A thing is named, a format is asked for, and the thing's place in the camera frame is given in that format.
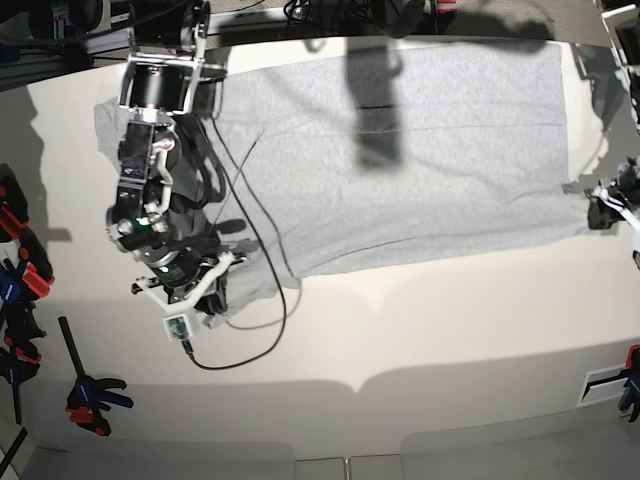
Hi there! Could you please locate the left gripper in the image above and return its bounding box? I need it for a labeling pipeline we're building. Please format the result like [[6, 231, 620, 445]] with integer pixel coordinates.
[[586, 158, 639, 230]]

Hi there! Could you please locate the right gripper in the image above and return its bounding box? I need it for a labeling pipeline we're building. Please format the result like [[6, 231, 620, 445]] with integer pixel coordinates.
[[131, 251, 247, 318]]

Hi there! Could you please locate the grey T-shirt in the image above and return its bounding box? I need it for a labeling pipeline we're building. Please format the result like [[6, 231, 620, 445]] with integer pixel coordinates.
[[95, 42, 588, 316]]

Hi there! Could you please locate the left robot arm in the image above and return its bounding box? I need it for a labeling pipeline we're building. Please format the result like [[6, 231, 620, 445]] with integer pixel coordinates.
[[586, 1, 639, 230]]

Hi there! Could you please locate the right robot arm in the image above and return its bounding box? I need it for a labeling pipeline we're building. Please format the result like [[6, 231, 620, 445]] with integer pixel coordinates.
[[107, 1, 245, 315]]

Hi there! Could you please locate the red black clamp lower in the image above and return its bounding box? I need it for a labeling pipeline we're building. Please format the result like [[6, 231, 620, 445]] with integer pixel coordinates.
[[19, 237, 55, 301]]

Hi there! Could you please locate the red black clamp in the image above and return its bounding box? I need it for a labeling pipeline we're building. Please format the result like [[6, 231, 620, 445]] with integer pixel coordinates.
[[1, 163, 29, 243], [19, 237, 55, 301]]

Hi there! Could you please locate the blue clamp left edge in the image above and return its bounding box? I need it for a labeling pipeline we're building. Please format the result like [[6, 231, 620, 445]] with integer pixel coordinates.
[[1, 258, 31, 328]]

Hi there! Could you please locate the blue clamp edge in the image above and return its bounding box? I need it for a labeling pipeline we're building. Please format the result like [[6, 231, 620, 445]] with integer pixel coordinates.
[[1, 258, 31, 328], [618, 345, 640, 423]]

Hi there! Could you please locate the blue clamp lower left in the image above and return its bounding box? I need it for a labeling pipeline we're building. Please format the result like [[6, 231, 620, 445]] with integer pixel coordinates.
[[1, 302, 46, 425]]

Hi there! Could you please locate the blue clamp right edge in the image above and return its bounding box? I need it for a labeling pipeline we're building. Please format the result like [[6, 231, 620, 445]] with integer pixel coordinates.
[[618, 345, 640, 423]]

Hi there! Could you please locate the red black clamp upper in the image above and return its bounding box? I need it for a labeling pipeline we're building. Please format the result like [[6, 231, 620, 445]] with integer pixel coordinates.
[[1, 163, 29, 243]]

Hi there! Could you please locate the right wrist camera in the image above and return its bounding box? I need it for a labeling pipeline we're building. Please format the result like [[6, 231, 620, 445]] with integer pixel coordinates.
[[162, 312, 200, 341]]

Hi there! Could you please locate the camera black cable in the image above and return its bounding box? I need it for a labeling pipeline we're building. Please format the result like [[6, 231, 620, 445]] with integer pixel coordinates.
[[179, 74, 289, 372]]

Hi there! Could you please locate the aluminium extrusion rail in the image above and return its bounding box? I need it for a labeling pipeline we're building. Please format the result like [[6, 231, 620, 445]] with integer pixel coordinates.
[[1, 30, 128, 89]]

